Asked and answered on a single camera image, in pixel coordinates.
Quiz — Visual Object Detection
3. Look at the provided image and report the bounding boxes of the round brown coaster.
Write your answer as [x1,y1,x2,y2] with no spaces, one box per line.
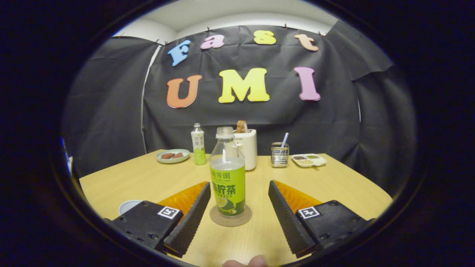
[209,205,253,227]

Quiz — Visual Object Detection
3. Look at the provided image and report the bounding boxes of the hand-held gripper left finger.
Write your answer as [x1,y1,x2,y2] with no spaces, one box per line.
[109,181,211,258]

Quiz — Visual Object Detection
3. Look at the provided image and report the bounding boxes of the pale green plate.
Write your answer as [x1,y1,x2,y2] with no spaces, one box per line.
[156,149,190,164]

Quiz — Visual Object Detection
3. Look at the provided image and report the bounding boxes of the white cup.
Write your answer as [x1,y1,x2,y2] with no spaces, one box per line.
[118,200,143,216]

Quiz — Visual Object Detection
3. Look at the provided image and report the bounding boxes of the white toaster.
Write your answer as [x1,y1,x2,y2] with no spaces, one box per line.
[233,129,258,171]

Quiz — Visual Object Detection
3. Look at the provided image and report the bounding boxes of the white divided dish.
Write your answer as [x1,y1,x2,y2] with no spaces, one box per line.
[291,154,328,168]

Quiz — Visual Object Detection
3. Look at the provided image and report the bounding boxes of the metal wire holder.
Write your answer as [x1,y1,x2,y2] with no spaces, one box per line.
[271,142,290,168]

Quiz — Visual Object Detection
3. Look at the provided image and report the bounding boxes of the slim green drink bottle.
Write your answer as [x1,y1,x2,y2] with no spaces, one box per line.
[191,123,207,166]

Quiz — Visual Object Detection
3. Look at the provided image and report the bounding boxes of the wooden table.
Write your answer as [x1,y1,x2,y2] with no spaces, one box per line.
[79,149,393,267]

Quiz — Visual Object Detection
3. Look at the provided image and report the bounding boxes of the green label juice bottle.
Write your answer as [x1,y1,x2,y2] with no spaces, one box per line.
[209,126,246,219]

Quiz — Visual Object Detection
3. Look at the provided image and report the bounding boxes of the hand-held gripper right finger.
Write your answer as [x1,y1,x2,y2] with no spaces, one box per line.
[268,180,375,259]

